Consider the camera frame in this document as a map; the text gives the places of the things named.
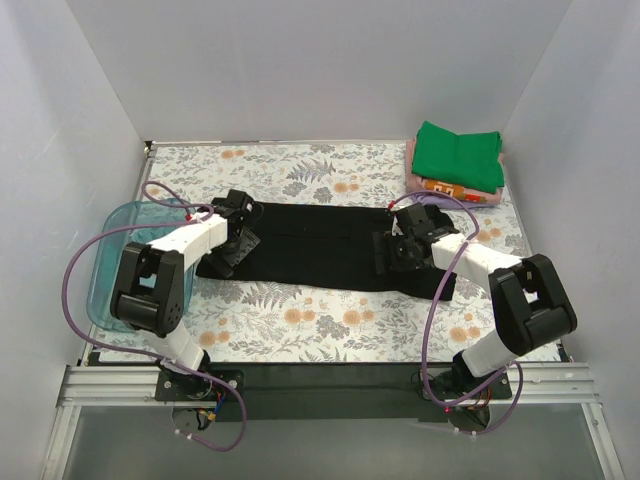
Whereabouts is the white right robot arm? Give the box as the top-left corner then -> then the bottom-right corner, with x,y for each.
373,204 -> 577,398

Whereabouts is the black t-shirt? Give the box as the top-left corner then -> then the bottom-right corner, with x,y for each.
194,199 -> 457,304

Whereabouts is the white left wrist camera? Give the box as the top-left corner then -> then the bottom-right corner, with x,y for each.
185,207 -> 215,225

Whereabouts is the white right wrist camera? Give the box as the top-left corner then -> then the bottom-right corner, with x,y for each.
390,212 -> 403,236

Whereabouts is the aluminium frame rail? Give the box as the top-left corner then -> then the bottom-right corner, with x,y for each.
54,362 -> 624,479

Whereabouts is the teal plastic bin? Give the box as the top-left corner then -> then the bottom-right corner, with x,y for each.
86,201 -> 186,333

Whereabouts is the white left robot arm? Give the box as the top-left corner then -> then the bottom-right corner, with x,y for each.
110,190 -> 264,400

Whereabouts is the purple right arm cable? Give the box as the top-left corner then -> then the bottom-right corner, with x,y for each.
389,192 -> 525,436

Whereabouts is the floral table mat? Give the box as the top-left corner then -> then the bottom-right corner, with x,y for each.
99,141 -> 561,365

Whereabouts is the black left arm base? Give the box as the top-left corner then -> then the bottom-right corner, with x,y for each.
154,367 -> 244,402

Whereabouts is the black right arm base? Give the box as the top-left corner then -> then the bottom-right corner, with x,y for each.
410,369 -> 513,410

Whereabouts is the lavender folded t-shirt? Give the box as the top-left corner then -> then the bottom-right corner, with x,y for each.
409,194 -> 492,210

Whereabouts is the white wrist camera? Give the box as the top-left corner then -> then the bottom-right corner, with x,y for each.
185,207 -> 215,225
390,212 -> 403,236

